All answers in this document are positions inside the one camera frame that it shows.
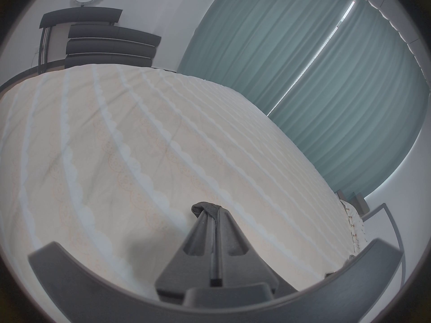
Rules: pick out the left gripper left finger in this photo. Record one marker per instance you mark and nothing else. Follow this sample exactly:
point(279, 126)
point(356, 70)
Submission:
point(195, 254)

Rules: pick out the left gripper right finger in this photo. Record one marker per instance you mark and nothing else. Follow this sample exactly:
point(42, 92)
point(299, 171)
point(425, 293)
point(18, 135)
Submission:
point(242, 257)

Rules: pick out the dark grey garment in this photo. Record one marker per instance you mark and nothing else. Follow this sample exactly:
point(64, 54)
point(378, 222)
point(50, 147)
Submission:
point(206, 207)

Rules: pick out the bed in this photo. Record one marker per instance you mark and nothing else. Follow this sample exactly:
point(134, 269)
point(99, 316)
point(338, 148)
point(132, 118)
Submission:
point(134, 146)

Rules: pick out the blue-green curtain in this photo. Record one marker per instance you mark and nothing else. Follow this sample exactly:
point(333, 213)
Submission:
point(262, 39)
point(363, 106)

